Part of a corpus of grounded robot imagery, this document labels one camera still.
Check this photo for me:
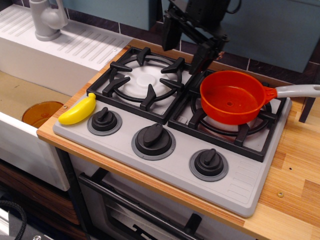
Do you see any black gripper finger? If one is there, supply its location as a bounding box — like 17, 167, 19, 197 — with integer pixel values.
161, 15, 182, 51
189, 41, 223, 75

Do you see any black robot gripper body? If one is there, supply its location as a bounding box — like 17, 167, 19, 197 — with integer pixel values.
166, 0, 229, 48

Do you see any black left burner grate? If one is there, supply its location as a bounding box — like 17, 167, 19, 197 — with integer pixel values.
86, 47, 194, 124

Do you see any black burner grate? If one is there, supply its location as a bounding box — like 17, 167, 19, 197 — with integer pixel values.
168, 70, 292, 163
86, 47, 194, 124

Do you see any black right burner grate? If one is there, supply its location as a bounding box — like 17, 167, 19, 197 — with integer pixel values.
168, 70, 292, 163

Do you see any black middle stove knob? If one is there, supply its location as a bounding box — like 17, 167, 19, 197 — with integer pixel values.
131, 123, 176, 161

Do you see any black stove knob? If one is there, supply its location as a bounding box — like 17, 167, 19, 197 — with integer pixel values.
87, 107, 123, 137
189, 148, 229, 182
131, 123, 176, 161

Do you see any black right stove knob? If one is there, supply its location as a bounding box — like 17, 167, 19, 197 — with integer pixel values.
189, 148, 229, 182

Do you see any black left stove knob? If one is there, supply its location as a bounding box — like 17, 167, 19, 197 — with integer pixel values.
87, 107, 123, 137

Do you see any black metal stand leg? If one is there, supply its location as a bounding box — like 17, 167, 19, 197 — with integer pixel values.
299, 74, 320, 124

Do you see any yellow toy banana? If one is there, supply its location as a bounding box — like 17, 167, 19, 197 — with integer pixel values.
58, 93, 96, 125

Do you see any grey toy faucet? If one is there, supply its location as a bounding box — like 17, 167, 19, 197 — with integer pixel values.
29, 0, 68, 42

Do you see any grey toy stove top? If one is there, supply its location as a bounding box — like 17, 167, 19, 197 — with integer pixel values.
52, 46, 293, 218

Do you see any white toy sink unit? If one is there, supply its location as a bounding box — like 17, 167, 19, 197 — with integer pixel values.
0, 4, 131, 191

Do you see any orange translucent plate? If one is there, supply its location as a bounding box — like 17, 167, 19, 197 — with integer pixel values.
22, 101, 63, 129

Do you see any orange toy pan grey handle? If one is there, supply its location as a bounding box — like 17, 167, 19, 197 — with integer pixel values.
199, 70, 320, 125

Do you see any oven door with black handle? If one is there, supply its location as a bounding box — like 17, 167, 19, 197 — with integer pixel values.
78, 168, 250, 240

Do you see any black braided cable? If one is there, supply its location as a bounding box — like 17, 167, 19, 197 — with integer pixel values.
0, 199, 27, 240

